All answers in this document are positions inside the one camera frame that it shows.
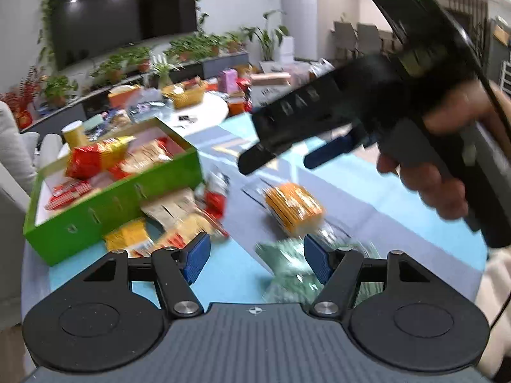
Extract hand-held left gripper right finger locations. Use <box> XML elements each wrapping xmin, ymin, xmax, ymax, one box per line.
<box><xmin>303</xmin><ymin>234</ymin><xmax>436</xmax><ymax>320</ymax></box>

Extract red strawberry snack bag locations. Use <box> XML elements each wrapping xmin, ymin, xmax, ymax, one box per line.
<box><xmin>120</xmin><ymin>138</ymin><xmax>184</xmax><ymax>174</ymax></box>

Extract grey sofa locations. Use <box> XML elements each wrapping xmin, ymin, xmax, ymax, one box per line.
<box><xmin>0</xmin><ymin>101</ymin><xmax>41</xmax><ymax>328</ymax></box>

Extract black wall television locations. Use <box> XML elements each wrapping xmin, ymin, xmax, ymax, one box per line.
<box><xmin>48</xmin><ymin>0</ymin><xmax>198</xmax><ymax>70</ymax></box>

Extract person's right hand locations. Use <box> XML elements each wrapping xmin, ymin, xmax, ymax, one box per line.
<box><xmin>376</xmin><ymin>82</ymin><xmax>511</xmax><ymax>221</ymax></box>

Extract brown and white cardboard box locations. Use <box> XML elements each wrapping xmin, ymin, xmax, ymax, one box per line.
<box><xmin>249</xmin><ymin>72</ymin><xmax>292</xmax><ymax>106</ymax></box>

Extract person's light clothing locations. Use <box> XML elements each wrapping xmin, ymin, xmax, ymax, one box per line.
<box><xmin>475</xmin><ymin>247</ymin><xmax>511</xmax><ymax>381</ymax></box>

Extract pink box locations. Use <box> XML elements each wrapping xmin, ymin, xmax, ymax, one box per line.
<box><xmin>219</xmin><ymin>68</ymin><xmax>238</xmax><ymax>94</ymax></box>

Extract orange striped snack packet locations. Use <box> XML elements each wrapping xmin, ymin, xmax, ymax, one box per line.
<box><xmin>154</xmin><ymin>213</ymin><xmax>230</xmax><ymax>250</ymax></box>

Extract orange box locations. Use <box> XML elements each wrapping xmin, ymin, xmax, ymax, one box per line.
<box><xmin>108</xmin><ymin>85</ymin><xmax>142</xmax><ymax>108</ymax></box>

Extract spider plant in glass vase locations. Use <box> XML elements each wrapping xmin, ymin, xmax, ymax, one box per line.
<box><xmin>149</xmin><ymin>60</ymin><xmax>180</xmax><ymax>88</ymax></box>

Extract grey dining chair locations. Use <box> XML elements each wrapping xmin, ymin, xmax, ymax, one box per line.
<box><xmin>356</xmin><ymin>23</ymin><xmax>384</xmax><ymax>54</ymax></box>
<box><xmin>333</xmin><ymin>21</ymin><xmax>358</xmax><ymax>62</ymax></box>

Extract white air purifier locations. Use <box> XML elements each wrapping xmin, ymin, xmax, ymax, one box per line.
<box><xmin>279</xmin><ymin>36</ymin><xmax>296</xmax><ymax>64</ymax></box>

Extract green snack packet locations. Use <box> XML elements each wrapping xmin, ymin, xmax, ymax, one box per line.
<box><xmin>255</xmin><ymin>233</ymin><xmax>384</xmax><ymax>306</ymax></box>

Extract green cardboard box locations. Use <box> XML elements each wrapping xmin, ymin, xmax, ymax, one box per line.
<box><xmin>23</xmin><ymin>117</ymin><xmax>205</xmax><ymax>266</ymax></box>

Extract beige snack packet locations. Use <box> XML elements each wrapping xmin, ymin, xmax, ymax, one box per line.
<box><xmin>141</xmin><ymin>189</ymin><xmax>200</xmax><ymax>228</ymax></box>

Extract red berry branches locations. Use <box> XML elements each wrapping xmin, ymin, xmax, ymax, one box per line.
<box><xmin>0</xmin><ymin>68</ymin><xmax>46</xmax><ymax>128</ymax></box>

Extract orange cracker packet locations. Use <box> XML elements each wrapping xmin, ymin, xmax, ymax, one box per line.
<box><xmin>263</xmin><ymin>182</ymin><xmax>326</xmax><ymax>236</ymax></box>

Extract tall leafy floor plant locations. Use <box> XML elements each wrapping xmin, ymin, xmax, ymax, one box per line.
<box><xmin>241</xmin><ymin>10</ymin><xmax>290</xmax><ymax>62</ymax></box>

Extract potted green plant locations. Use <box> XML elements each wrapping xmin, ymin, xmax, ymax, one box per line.
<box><xmin>120</xmin><ymin>46</ymin><xmax>154</xmax><ymax>74</ymax></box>
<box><xmin>165</xmin><ymin>34</ymin><xmax>224</xmax><ymax>62</ymax></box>
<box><xmin>92</xmin><ymin>56</ymin><xmax>128</xmax><ymax>84</ymax></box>
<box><xmin>42</xmin><ymin>76</ymin><xmax>78</xmax><ymax>106</ymax></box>
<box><xmin>224</xmin><ymin>32</ymin><xmax>248</xmax><ymax>53</ymax></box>

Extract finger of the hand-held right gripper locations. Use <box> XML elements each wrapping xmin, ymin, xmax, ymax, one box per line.
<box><xmin>302</xmin><ymin>132</ymin><xmax>377</xmax><ymax>170</ymax></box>
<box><xmin>237</xmin><ymin>139</ymin><xmax>282</xmax><ymax>176</ymax></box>

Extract black cable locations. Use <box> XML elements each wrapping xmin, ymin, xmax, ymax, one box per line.
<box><xmin>488</xmin><ymin>279</ymin><xmax>511</xmax><ymax>330</ymax></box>

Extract red and yellow snack packet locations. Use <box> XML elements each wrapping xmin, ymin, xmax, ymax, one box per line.
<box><xmin>66</xmin><ymin>136</ymin><xmax>136</xmax><ymax>179</ymax></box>

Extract red and silver snack packet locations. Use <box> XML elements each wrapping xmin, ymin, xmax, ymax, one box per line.
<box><xmin>202</xmin><ymin>171</ymin><xmax>230</xmax><ymax>220</ymax></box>

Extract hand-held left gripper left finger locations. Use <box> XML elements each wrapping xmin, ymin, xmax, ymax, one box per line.
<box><xmin>82</xmin><ymin>231</ymin><xmax>212</xmax><ymax>320</ymax></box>

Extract yellow wicker basket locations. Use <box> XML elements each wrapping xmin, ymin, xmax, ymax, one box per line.
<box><xmin>164</xmin><ymin>82</ymin><xmax>208</xmax><ymax>109</ymax></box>

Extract white plastic bag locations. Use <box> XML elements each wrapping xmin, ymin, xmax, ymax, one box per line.
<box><xmin>309</xmin><ymin>59</ymin><xmax>336</xmax><ymax>78</ymax></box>

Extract yellow can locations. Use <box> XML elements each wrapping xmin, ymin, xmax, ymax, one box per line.
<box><xmin>62</xmin><ymin>120</ymin><xmax>89</xmax><ymax>148</ymax></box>

